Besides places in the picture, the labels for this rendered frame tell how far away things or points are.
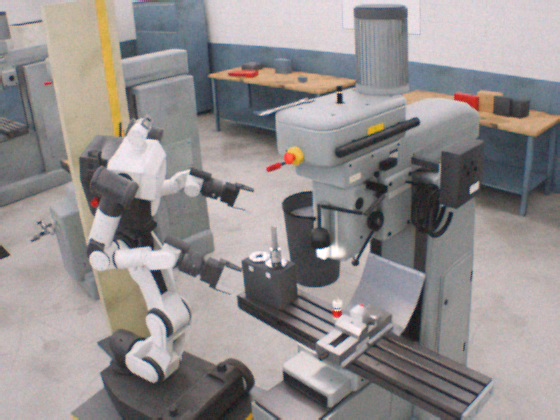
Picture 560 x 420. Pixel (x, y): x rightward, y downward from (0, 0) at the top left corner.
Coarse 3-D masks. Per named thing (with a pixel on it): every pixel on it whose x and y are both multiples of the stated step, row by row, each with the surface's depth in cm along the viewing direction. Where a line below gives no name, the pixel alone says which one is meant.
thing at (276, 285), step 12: (264, 252) 254; (252, 264) 247; (264, 264) 246; (288, 264) 245; (252, 276) 250; (264, 276) 244; (276, 276) 239; (288, 276) 244; (252, 288) 253; (264, 288) 247; (276, 288) 242; (288, 288) 246; (264, 300) 250; (276, 300) 245; (288, 300) 248
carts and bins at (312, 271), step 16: (304, 192) 443; (288, 208) 437; (304, 208) 444; (288, 224) 417; (304, 224) 406; (288, 240) 427; (304, 240) 412; (304, 256) 419; (304, 272) 427; (320, 272) 424; (336, 272) 434
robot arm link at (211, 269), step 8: (192, 256) 193; (200, 256) 195; (192, 264) 192; (200, 264) 193; (208, 264) 193; (216, 264) 195; (224, 264) 194; (192, 272) 193; (200, 272) 195; (208, 272) 195; (216, 272) 194; (200, 280) 197; (208, 280) 196; (216, 280) 196
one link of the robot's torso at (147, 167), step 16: (96, 144) 205; (112, 144) 206; (128, 144) 207; (80, 160) 196; (96, 160) 196; (112, 160) 195; (128, 160) 197; (144, 160) 198; (160, 160) 207; (80, 176) 199; (128, 176) 194; (144, 176) 195; (160, 176) 209; (144, 192) 198; (160, 192) 218; (96, 208) 206; (144, 208) 205; (128, 224) 210; (144, 224) 211
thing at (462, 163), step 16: (464, 144) 194; (480, 144) 195; (448, 160) 189; (464, 160) 188; (480, 160) 198; (448, 176) 191; (464, 176) 191; (480, 176) 201; (448, 192) 193; (464, 192) 194
